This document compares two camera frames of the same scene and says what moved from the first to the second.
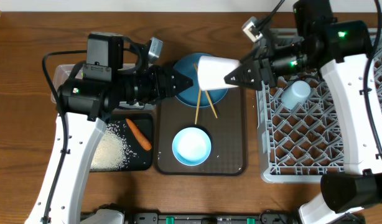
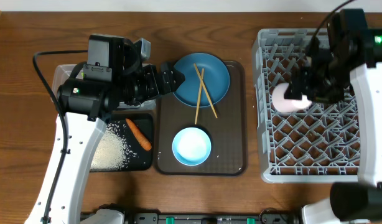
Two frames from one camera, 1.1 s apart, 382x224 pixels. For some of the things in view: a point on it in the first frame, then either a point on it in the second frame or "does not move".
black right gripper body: (267, 63) → (326, 86)
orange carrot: (144, 142) does not move
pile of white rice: (111, 152) does not move
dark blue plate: (188, 65) does not move
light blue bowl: (191, 146) does not move
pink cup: (212, 70) → (287, 105)
